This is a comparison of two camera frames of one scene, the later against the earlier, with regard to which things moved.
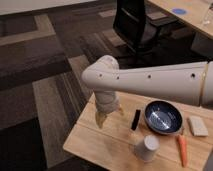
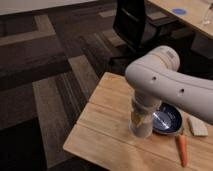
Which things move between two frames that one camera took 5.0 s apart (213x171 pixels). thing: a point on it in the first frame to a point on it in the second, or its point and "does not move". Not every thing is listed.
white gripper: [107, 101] to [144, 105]
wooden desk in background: [196, 13] does not move
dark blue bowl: [163, 117] does not move
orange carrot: [182, 146] does not move
